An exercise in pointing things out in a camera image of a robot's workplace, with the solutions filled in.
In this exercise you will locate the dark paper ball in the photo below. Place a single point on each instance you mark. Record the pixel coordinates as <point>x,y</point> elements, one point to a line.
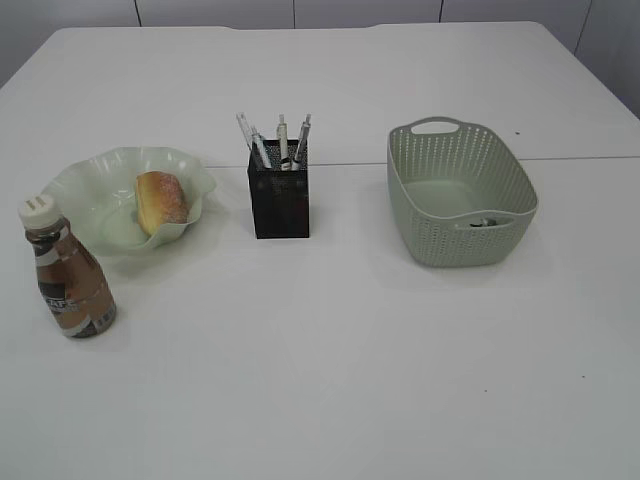
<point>489,222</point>

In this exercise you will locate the grey grip pen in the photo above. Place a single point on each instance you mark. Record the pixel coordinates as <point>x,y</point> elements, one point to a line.
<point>302,142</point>

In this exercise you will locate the green plastic basket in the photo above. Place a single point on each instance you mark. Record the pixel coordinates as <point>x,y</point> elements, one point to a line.
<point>440,182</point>

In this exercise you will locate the brown coffee drink bottle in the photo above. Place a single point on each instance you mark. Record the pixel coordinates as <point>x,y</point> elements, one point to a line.
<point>70,279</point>

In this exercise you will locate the black mesh pen holder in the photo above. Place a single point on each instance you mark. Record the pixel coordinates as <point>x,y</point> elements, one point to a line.
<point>279,199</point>

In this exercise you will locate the clear plastic ruler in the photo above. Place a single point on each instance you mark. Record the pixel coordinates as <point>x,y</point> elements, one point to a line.
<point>246,129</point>

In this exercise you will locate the wavy green glass plate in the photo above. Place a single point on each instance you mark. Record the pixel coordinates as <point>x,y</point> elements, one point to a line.
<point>98,197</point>

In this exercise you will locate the bread roll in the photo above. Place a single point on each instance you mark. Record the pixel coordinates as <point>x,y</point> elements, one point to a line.
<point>160,200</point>

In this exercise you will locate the beige grip pen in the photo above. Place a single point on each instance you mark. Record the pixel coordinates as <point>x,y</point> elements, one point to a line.
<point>282,135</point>

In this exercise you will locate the blue clip pen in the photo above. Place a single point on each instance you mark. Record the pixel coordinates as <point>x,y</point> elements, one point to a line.
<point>260,147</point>

